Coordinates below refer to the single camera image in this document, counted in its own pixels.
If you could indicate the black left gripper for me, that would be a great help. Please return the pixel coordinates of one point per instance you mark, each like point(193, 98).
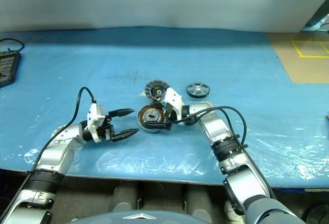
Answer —
point(109, 131)

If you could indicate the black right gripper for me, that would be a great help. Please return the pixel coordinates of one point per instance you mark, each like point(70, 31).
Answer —
point(171, 116)

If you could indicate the grey motor stator copper windings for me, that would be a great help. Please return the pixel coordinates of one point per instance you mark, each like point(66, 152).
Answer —
point(144, 116)

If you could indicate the round silver metal object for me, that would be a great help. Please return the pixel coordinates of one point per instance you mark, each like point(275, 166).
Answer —
point(151, 90)

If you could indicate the dark metal pulley wheel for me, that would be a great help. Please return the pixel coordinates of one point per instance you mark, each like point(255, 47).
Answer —
point(198, 89)

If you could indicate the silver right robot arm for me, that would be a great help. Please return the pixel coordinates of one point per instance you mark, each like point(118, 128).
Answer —
point(218, 129)

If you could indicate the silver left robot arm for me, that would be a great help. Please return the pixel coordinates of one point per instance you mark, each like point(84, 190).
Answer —
point(56, 152)

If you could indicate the grey robot torso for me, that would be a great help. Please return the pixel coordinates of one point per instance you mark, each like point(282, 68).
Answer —
point(115, 219)

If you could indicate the black flat electronic device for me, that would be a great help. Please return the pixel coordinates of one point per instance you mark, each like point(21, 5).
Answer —
point(7, 67)

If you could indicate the brown cardboard sheet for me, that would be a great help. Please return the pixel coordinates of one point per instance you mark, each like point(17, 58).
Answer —
point(308, 70)

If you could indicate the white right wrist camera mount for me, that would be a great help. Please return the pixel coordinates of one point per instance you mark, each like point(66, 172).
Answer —
point(174, 100)

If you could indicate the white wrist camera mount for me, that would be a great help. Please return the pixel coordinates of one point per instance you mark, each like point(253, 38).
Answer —
point(174, 100)
point(93, 116)

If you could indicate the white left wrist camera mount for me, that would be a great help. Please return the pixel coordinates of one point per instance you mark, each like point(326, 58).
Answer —
point(93, 116)

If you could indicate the dark grey slanted post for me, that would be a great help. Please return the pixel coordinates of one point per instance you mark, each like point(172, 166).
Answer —
point(321, 10)

